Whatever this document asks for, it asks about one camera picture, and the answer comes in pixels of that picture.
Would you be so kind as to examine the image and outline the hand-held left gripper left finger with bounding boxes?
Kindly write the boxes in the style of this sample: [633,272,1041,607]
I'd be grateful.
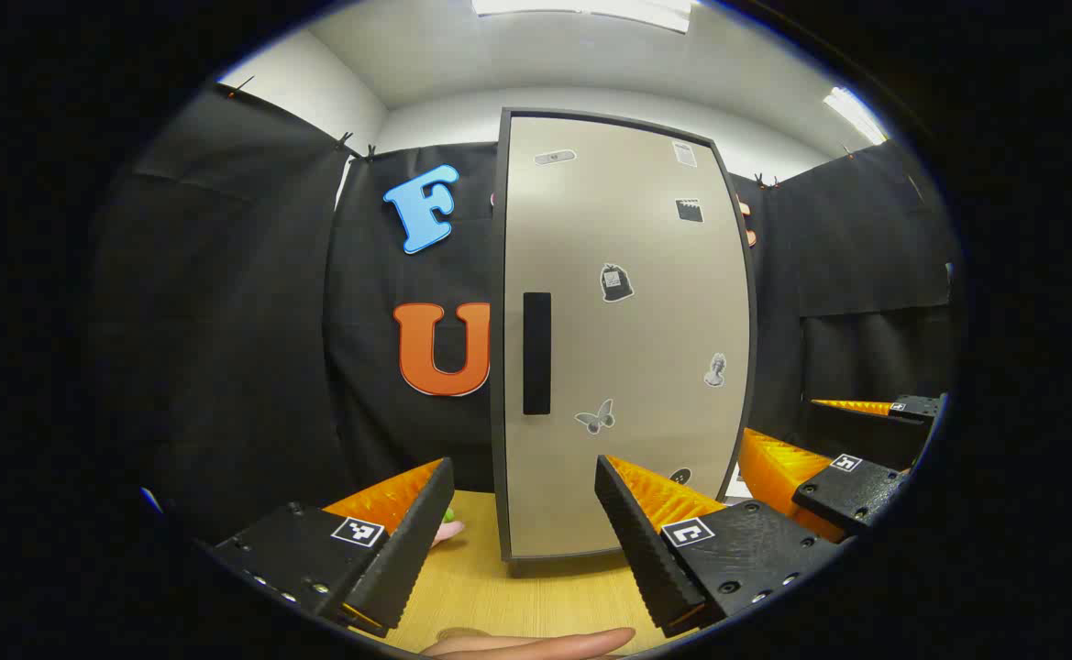
[213,457,456,640]

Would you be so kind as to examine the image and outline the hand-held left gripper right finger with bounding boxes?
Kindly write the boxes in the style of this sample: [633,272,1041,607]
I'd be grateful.
[594,455,845,640]

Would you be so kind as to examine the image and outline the grey cabinet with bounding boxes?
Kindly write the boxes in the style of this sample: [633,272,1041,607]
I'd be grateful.
[489,106,759,564]

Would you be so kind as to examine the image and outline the black backdrop cloth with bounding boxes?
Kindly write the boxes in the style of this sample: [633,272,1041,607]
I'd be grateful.
[86,82,958,542]

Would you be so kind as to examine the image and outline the ceiling light panel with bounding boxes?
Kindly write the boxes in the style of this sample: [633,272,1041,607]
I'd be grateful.
[471,0,694,35]
[823,86,890,146]

